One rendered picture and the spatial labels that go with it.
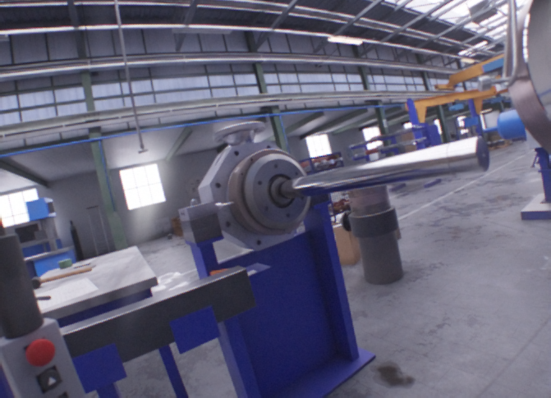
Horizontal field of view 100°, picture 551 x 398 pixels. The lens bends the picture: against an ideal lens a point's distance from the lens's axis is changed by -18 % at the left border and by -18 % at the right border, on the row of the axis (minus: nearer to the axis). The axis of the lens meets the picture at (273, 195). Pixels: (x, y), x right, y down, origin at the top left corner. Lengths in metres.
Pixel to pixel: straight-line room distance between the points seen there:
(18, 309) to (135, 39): 8.76
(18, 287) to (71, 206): 12.48
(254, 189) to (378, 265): 1.78
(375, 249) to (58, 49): 8.41
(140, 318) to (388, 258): 2.18
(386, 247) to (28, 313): 2.49
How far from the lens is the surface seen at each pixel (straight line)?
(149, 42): 9.03
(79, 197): 12.85
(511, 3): 0.58
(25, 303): 0.41
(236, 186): 1.12
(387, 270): 2.69
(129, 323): 0.91
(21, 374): 0.43
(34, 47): 9.04
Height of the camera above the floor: 1.13
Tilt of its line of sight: 3 degrees down
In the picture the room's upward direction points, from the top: 14 degrees counter-clockwise
